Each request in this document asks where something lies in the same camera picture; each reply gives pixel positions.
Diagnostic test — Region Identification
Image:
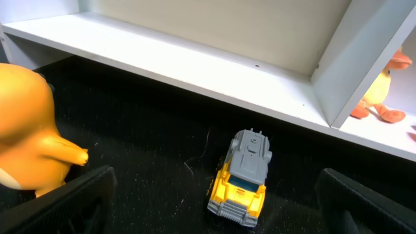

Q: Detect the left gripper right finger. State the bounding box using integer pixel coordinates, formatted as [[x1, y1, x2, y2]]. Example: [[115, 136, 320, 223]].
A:
[[314, 167, 416, 234]]

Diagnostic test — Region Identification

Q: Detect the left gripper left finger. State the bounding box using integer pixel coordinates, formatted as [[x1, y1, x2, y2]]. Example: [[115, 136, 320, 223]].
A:
[[0, 164, 118, 234]]

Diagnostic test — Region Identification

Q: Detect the yellow rubber duck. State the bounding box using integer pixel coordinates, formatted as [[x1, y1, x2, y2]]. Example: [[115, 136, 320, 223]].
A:
[[0, 62, 89, 198]]

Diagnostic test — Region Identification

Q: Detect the grey and yellow toy truck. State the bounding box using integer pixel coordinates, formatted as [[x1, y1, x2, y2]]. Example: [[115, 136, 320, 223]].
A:
[[207, 128, 273, 228]]

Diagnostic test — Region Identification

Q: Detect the yellow plush duck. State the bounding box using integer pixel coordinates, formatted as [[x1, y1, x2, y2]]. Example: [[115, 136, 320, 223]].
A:
[[350, 46, 413, 124]]

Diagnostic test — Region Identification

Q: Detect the white shelf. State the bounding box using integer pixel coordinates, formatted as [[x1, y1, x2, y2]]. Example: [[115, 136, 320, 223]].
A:
[[0, 0, 416, 163]]

